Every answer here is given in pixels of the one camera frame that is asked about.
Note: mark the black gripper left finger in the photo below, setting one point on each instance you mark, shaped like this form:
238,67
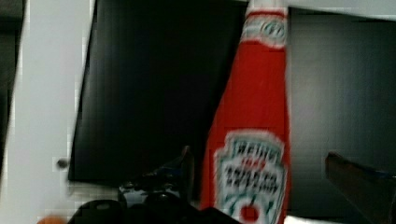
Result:
175,176

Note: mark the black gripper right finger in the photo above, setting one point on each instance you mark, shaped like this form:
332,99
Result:
370,190

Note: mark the red plush ketchup bottle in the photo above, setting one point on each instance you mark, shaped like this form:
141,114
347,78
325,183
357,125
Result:
246,172

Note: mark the black oven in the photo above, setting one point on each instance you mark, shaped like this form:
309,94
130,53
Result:
154,77

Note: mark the orange ball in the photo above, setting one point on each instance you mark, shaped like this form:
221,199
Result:
52,220

